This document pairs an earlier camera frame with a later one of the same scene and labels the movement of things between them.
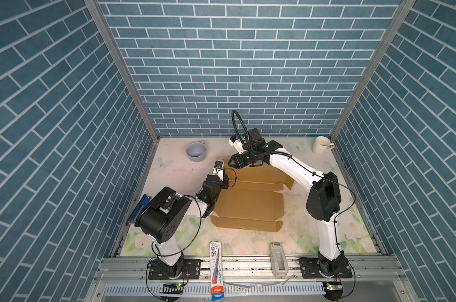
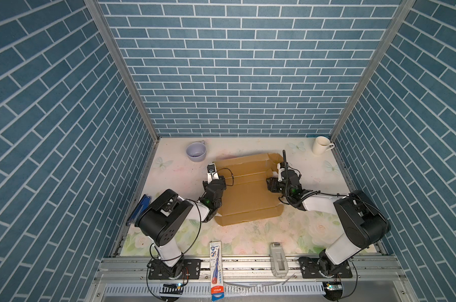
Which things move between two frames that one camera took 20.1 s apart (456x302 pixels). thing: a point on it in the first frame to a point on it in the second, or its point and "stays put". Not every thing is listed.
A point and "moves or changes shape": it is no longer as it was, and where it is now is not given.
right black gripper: [236, 162] to [272, 184]
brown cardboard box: [253, 201] moves or changes shape
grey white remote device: [278, 260] stays put
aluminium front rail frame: [248, 279] stays put
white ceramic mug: [321, 145] stays put
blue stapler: [143, 204] stays put
